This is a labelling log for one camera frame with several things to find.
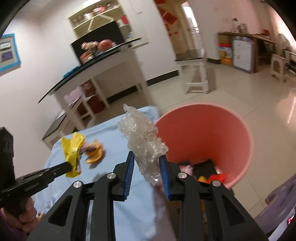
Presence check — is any crumpled dark red wrapper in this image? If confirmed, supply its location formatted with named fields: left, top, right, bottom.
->
left=80, top=142, right=96, bottom=153

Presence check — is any light blue bed sheet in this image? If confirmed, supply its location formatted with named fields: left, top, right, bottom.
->
left=30, top=116, right=176, bottom=240

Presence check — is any purple plastic stool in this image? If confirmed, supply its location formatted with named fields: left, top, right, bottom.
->
left=254, top=174, right=295, bottom=234

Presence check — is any red box on table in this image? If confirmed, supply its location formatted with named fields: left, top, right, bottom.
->
left=80, top=51, right=94, bottom=64

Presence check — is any person's left hand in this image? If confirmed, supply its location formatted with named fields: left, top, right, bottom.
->
left=1, top=197, right=39, bottom=233

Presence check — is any white glass-top table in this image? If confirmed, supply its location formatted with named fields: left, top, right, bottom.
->
left=38, top=38, right=154, bottom=131

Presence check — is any red foam fruit net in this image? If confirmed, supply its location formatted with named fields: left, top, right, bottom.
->
left=207, top=173, right=226, bottom=184

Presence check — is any white dark-top stool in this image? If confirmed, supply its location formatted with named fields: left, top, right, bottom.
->
left=175, top=49, right=217, bottom=94

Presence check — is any white plastic stool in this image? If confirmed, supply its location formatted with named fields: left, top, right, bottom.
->
left=270, top=54, right=287, bottom=82

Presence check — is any pink plastic trash bucket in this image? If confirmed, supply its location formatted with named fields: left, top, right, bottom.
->
left=155, top=103, right=254, bottom=189

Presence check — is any kids drawing board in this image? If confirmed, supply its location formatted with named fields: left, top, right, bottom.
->
left=232, top=36, right=254, bottom=73

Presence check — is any orange peel piece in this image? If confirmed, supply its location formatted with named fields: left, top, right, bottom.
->
left=84, top=139, right=104, bottom=164

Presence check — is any white wall shelf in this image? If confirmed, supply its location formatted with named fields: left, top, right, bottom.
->
left=68, top=1, right=134, bottom=40

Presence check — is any blue framed meter box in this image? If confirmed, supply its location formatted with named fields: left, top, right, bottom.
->
left=0, top=33, right=21, bottom=76

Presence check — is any pink flower bouquet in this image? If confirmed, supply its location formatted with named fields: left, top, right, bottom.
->
left=81, top=41, right=99, bottom=52

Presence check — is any black foam fruit net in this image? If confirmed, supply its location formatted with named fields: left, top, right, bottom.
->
left=193, top=159, right=217, bottom=179

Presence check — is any yellow foil wrapper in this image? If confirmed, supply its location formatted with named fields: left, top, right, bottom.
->
left=61, top=132, right=85, bottom=178

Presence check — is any black monitor screen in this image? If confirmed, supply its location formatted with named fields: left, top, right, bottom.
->
left=71, top=21, right=125, bottom=64

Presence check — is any colourful fruit carton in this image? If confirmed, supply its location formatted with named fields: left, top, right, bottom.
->
left=219, top=43, right=233, bottom=66

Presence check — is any wooden side desk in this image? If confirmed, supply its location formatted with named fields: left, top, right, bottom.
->
left=218, top=32, right=275, bottom=73

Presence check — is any white dark-top bench left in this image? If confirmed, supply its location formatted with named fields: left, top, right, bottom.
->
left=41, top=94, right=96, bottom=149

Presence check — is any blue cloth on table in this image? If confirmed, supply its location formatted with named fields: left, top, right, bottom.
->
left=63, top=66, right=79, bottom=78

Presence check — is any clear bubble wrap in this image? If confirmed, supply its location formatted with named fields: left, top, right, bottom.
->
left=117, top=104, right=169, bottom=186

